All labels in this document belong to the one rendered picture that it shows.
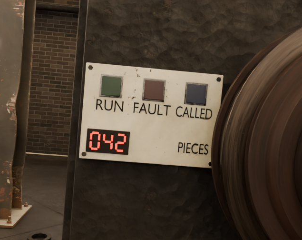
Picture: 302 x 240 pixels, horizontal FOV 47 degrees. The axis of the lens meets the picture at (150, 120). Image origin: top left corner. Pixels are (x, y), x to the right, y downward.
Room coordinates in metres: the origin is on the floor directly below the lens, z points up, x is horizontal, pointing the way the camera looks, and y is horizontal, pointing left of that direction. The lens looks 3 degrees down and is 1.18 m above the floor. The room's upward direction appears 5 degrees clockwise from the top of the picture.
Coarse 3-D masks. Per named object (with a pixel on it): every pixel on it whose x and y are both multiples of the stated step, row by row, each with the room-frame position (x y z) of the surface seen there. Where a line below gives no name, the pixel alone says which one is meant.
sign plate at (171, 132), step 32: (96, 64) 0.64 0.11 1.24; (96, 96) 0.64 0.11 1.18; (128, 96) 0.65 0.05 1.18; (96, 128) 0.64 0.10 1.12; (128, 128) 0.65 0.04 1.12; (160, 128) 0.65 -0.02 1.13; (192, 128) 0.65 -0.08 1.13; (128, 160) 0.65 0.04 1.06; (160, 160) 0.65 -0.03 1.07; (192, 160) 0.65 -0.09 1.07
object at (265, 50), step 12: (264, 48) 0.59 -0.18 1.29; (252, 60) 0.59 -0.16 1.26; (240, 72) 0.59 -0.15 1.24; (228, 96) 0.59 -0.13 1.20; (216, 120) 0.59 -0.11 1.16; (216, 132) 0.59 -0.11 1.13; (216, 144) 0.59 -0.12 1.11; (216, 156) 0.59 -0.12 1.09; (216, 168) 0.59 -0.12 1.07; (216, 180) 0.59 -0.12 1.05; (216, 192) 0.59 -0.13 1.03; (228, 216) 0.59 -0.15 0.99
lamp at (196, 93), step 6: (192, 84) 0.65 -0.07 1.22; (198, 84) 0.65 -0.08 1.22; (192, 90) 0.65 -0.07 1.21; (198, 90) 0.65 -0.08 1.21; (204, 90) 0.65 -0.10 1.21; (186, 96) 0.65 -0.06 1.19; (192, 96) 0.65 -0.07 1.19; (198, 96) 0.65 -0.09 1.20; (204, 96) 0.65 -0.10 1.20; (192, 102) 0.65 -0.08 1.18; (198, 102) 0.65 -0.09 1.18; (204, 102) 0.65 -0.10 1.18
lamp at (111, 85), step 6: (102, 78) 0.64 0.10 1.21; (108, 78) 0.64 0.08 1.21; (114, 78) 0.64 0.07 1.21; (120, 78) 0.64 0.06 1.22; (102, 84) 0.64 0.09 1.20; (108, 84) 0.64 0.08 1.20; (114, 84) 0.64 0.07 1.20; (120, 84) 0.64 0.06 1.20; (102, 90) 0.64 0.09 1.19; (108, 90) 0.64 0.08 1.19; (114, 90) 0.64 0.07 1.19; (120, 90) 0.64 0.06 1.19
